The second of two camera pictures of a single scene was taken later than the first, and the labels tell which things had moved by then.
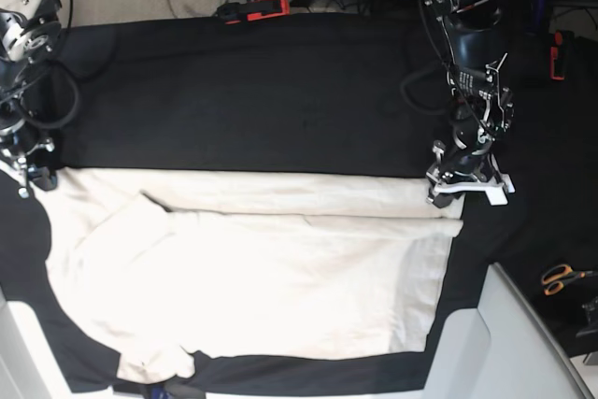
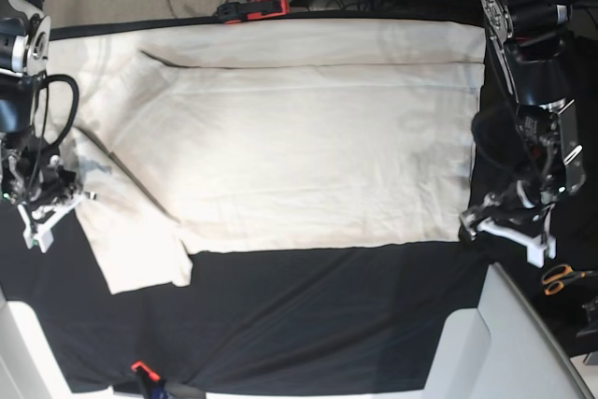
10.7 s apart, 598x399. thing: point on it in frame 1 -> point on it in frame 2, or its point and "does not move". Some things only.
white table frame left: (30, 368) does not move
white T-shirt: (160, 266) -> (198, 135)
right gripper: (476, 171) -> (520, 217)
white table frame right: (505, 349) does not move
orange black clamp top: (234, 13) does not move
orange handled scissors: (554, 277) does not move
